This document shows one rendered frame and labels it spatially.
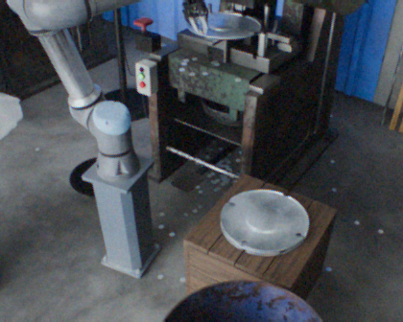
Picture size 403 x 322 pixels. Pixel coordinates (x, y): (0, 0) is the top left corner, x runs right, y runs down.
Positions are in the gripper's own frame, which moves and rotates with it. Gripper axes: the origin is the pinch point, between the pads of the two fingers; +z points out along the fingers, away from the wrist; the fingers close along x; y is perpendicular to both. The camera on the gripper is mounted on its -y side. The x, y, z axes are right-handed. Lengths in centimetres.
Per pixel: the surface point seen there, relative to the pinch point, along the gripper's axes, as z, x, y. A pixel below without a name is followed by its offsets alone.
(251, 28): 7.8, 18.9, -5.0
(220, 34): 3.4, 6.0, -0.4
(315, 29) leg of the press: 23, 48, -16
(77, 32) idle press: 31, -71, -151
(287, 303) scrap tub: 35, -8, 96
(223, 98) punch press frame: 27.6, -1.4, 4.5
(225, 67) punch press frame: 17.1, 3.6, 0.6
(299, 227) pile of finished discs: 47, 5, 64
